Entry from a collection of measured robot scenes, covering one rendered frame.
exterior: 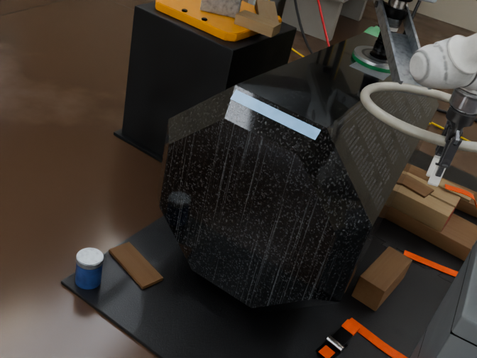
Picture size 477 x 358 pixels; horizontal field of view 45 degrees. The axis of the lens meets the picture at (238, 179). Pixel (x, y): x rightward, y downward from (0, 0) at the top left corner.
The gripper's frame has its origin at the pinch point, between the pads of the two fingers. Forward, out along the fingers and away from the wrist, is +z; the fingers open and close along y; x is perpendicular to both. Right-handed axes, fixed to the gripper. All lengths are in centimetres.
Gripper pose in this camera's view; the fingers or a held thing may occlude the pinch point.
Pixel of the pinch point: (436, 171)
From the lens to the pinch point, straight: 176.2
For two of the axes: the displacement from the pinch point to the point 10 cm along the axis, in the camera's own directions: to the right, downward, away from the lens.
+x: -9.6, -2.7, 0.6
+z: -2.1, 8.4, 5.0
